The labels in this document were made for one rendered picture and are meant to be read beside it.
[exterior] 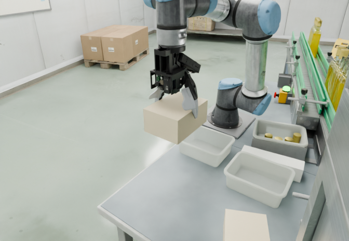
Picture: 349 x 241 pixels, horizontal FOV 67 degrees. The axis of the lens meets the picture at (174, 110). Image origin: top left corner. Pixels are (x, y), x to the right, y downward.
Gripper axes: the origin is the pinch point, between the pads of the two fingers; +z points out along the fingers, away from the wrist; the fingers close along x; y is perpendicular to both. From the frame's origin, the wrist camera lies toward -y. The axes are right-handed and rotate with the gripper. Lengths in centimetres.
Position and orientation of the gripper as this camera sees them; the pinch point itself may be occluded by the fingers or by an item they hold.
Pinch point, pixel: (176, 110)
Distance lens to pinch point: 78.0
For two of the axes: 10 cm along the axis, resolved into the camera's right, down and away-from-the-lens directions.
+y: -5.8, 3.8, -7.2
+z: 0.1, 8.9, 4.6
